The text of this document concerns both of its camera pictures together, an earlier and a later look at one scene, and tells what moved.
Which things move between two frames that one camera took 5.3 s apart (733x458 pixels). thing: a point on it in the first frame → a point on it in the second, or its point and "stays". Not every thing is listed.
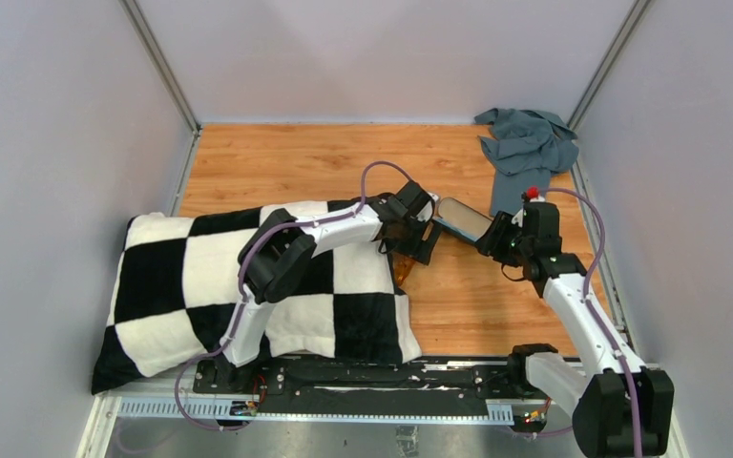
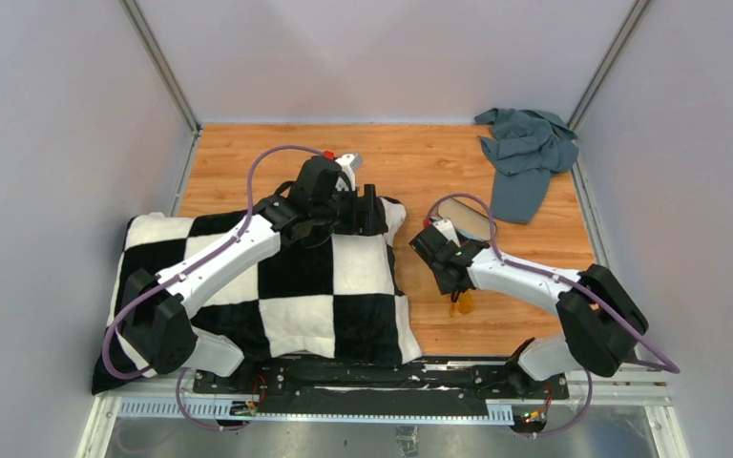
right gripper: [492, 242] → [445, 289]
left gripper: [419, 249] → [369, 220]
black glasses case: [462, 219] stays
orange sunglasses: [402, 265] → [465, 304]
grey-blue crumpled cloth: [524, 147] stays
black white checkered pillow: [178, 283] stays
